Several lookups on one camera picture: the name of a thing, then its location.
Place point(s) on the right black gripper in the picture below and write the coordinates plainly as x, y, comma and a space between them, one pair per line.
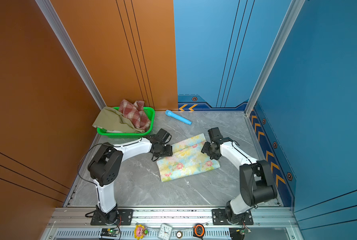
205, 149

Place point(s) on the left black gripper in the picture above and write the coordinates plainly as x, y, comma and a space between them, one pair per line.
170, 152

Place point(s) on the floral pastel skirt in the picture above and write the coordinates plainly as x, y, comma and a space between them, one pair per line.
186, 160

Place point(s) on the red plaid skirt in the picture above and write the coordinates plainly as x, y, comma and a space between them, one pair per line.
135, 113

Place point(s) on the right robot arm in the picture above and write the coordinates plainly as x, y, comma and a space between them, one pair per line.
256, 183

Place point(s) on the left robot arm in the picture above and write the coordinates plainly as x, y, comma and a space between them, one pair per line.
105, 165

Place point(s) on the blue toy microphone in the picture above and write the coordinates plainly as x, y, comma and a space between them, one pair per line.
177, 117

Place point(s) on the green plastic basket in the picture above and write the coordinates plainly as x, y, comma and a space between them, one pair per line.
151, 115

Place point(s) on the olive green skirt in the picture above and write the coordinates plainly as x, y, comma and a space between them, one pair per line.
113, 121

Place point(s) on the small white clock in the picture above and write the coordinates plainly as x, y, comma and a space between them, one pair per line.
165, 232

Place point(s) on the orange black tape measure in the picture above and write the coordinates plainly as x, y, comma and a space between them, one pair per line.
198, 231

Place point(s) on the yellow pink flower toy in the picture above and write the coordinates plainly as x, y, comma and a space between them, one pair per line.
140, 232

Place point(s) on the small round brass object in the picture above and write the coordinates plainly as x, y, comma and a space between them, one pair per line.
179, 234

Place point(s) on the right circuit board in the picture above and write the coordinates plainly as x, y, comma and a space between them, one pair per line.
238, 233

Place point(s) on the green circuit board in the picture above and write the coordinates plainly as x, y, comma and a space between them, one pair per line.
110, 234

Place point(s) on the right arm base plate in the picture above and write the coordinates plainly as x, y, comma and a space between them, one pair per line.
227, 217

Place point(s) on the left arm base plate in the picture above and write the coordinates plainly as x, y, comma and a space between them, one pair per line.
116, 217

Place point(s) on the aluminium front rail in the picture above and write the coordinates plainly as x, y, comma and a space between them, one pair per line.
270, 223

